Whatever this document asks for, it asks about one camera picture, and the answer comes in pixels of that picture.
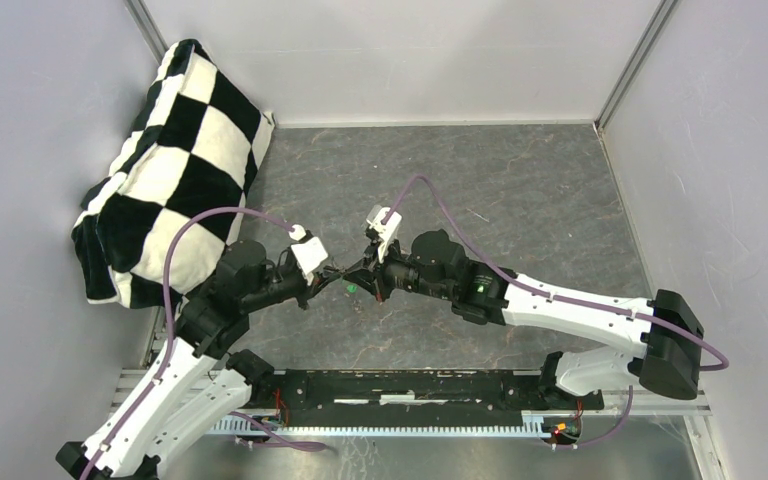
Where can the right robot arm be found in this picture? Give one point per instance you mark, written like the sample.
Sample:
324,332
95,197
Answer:
653,344

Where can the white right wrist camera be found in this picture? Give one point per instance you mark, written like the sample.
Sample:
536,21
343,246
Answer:
383,226

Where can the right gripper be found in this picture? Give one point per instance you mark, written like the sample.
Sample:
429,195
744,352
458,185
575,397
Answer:
375,272

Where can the white slotted cable duct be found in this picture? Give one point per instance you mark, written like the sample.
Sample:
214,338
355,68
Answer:
527,427

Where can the black white checkered blanket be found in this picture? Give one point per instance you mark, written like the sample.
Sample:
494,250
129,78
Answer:
155,226

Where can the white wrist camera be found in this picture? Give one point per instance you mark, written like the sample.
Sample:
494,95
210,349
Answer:
383,226
308,251

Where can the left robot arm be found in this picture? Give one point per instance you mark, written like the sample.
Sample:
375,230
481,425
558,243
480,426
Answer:
197,380

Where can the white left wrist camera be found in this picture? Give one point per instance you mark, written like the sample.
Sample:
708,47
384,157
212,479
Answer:
308,251

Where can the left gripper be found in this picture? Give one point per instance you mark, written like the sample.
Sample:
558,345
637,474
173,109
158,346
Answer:
320,282

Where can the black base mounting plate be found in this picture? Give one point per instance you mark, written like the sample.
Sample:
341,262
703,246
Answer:
411,398

